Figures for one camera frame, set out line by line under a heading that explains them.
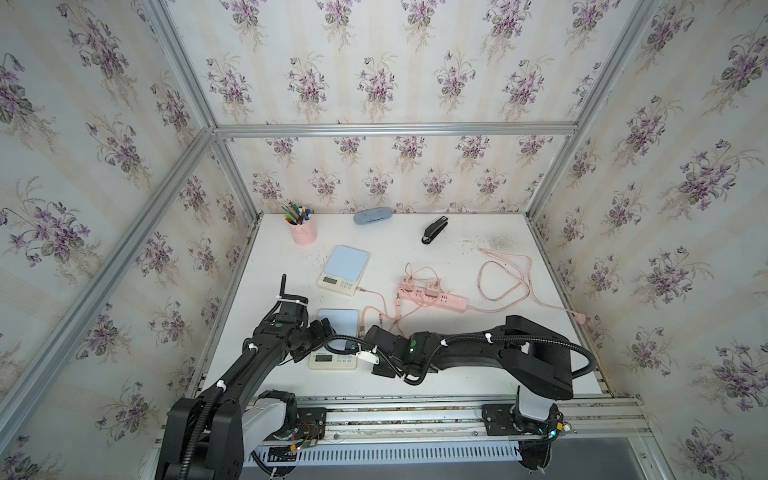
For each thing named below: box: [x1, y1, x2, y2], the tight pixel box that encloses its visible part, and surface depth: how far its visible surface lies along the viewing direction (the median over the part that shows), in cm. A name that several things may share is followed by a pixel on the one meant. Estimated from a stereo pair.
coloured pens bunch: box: [281, 199, 314, 225], surface depth 106 cm
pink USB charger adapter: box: [401, 275, 414, 291], surface depth 93 cm
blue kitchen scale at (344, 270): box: [316, 244, 371, 297], surface depth 103 cm
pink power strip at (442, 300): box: [398, 287, 469, 313], surface depth 95 cm
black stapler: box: [421, 216, 449, 244], surface depth 113 cm
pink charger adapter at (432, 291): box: [425, 280, 439, 298], surface depth 93 cm
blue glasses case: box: [353, 207, 393, 225], surface depth 120 cm
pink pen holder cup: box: [284, 212, 318, 246], surface depth 107 cm
